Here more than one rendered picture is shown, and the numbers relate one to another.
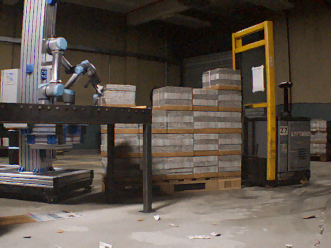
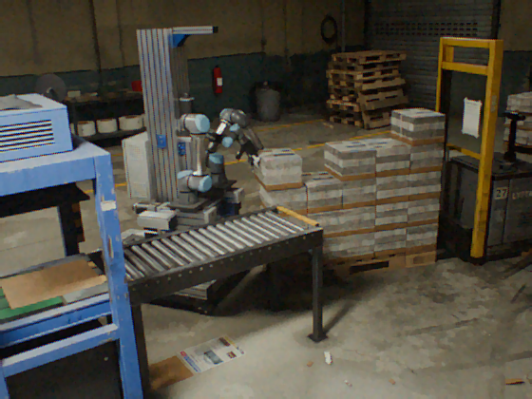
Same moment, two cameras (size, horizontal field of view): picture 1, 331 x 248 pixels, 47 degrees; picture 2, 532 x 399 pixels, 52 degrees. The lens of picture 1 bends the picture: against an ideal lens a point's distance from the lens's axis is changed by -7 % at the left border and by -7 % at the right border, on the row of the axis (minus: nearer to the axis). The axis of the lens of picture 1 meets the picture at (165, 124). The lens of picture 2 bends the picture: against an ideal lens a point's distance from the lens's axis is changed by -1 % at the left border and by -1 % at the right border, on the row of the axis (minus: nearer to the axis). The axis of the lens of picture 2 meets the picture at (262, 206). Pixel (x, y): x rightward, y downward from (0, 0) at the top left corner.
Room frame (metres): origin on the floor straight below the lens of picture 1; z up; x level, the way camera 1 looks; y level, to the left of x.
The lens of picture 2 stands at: (-0.16, -0.01, 2.10)
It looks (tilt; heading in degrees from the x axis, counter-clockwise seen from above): 19 degrees down; 9
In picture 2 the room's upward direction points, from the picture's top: 2 degrees counter-clockwise
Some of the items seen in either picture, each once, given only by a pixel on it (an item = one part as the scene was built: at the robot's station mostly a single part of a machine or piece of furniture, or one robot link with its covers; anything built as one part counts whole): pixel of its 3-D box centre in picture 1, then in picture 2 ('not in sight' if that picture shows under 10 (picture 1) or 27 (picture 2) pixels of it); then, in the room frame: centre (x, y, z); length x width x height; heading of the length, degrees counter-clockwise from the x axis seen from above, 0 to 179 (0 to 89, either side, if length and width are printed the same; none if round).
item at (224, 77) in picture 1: (221, 129); (413, 187); (4.45, -0.62, 0.65); 0.39 x 0.30 x 1.29; 22
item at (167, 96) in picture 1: (171, 100); (349, 161); (4.23, -0.07, 0.95); 0.38 x 0.29 x 0.23; 23
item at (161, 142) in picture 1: (160, 151); (333, 223); (4.17, 0.05, 0.42); 1.17 x 0.39 x 0.83; 112
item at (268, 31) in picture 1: (270, 99); (484, 154); (4.31, -1.14, 0.97); 0.09 x 0.09 x 1.75; 22
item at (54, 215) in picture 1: (54, 215); (212, 352); (2.85, 0.82, 0.00); 0.37 x 0.28 x 0.01; 131
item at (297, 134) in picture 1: (278, 149); (492, 203); (4.76, -1.36, 0.40); 0.69 x 0.55 x 0.80; 22
